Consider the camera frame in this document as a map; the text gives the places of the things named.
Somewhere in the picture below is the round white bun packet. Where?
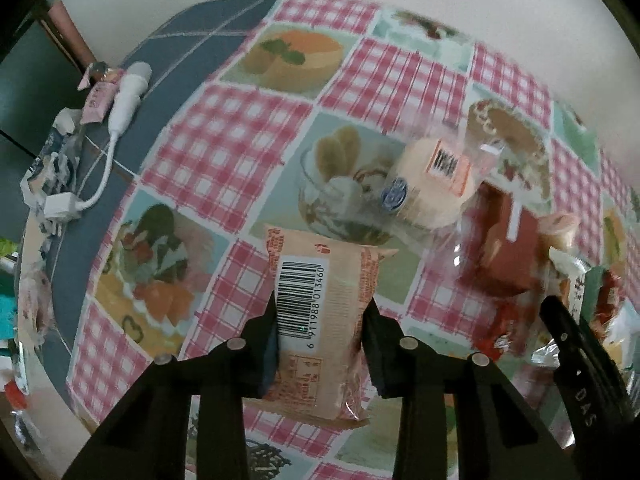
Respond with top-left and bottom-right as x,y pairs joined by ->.
379,137 -> 507,232

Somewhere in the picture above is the crumpled blue white wrapper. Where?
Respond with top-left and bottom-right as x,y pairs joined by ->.
20,107 -> 86,241

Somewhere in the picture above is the pink checkered printed tablecloth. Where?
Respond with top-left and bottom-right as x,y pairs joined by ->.
65,0 -> 640,480

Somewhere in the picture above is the small jelly cup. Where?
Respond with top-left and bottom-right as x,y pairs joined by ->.
541,211 -> 582,252

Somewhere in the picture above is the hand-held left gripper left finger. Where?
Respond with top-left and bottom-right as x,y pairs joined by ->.
62,290 -> 281,480

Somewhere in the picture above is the teal plastic box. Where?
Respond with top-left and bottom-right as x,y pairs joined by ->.
0,270 -> 18,341

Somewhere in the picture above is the small red snack packet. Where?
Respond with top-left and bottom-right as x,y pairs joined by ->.
475,302 -> 538,361

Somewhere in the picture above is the flat orange print wrapper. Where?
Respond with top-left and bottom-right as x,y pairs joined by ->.
15,255 -> 58,348

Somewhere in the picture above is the small pink sachet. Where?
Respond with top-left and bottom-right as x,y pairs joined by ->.
77,62 -> 123,125

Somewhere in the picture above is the dark glass cabinet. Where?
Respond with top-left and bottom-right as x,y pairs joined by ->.
0,20 -> 86,171

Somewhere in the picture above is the white snack packet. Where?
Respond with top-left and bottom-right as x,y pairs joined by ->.
549,246 -> 602,322

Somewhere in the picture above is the peach bread packet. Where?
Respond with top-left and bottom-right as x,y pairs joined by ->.
261,225 -> 401,431

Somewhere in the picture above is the dark red snack packet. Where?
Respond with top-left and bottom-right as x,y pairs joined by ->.
469,184 -> 552,302

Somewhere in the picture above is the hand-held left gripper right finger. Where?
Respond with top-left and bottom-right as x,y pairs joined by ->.
361,299 -> 573,480

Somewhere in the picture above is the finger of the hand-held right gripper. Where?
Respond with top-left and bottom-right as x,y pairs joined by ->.
540,295 -> 640,456

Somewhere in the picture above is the blue grid tablecloth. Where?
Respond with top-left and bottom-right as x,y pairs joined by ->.
15,0 -> 280,411

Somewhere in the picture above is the pink wooden strip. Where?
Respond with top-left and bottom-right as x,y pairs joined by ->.
47,0 -> 98,73

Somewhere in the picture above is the white charger adapter cable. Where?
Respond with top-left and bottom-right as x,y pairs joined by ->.
44,61 -> 152,222

